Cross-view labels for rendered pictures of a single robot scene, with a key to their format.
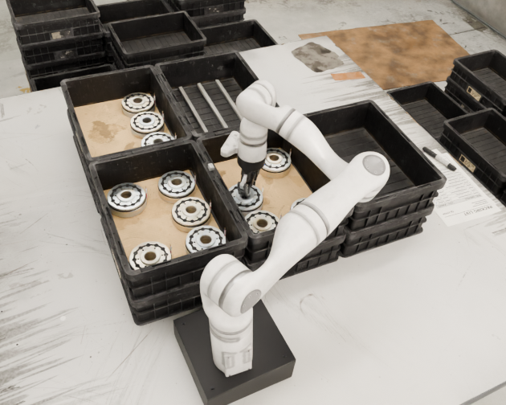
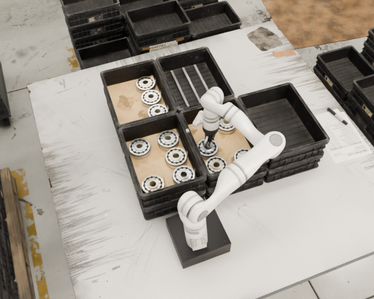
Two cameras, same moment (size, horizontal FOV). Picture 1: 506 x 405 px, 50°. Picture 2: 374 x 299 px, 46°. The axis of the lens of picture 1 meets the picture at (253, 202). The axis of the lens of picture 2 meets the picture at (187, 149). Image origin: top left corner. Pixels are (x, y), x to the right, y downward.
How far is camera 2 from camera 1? 0.62 m
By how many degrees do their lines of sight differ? 9
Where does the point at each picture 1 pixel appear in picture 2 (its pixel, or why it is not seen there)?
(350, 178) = (261, 148)
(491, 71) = not seen: outside the picture
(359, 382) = (268, 255)
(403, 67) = (339, 25)
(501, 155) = not seen: outside the picture
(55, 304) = (101, 207)
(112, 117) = (130, 92)
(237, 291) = (195, 211)
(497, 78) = not seen: outside the picture
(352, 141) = (277, 108)
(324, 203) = (244, 163)
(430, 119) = (349, 73)
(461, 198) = (347, 144)
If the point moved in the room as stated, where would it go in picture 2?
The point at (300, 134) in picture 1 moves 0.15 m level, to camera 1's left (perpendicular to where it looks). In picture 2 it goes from (235, 120) to (199, 116)
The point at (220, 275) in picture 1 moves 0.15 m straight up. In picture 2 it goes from (187, 202) to (187, 180)
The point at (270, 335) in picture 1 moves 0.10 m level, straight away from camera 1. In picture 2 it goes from (218, 229) to (222, 209)
